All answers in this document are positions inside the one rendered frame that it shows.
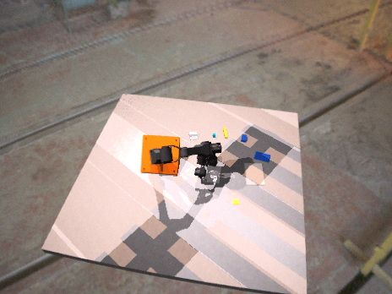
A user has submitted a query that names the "blue flat plate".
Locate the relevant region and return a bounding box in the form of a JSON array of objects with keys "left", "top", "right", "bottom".
[{"left": 254, "top": 152, "right": 270, "bottom": 163}]

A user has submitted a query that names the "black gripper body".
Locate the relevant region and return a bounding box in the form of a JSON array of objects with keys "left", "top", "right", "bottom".
[{"left": 194, "top": 156, "right": 208, "bottom": 177}]

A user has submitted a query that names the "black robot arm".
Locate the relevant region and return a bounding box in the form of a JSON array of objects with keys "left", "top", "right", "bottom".
[{"left": 149, "top": 141, "right": 222, "bottom": 166}]

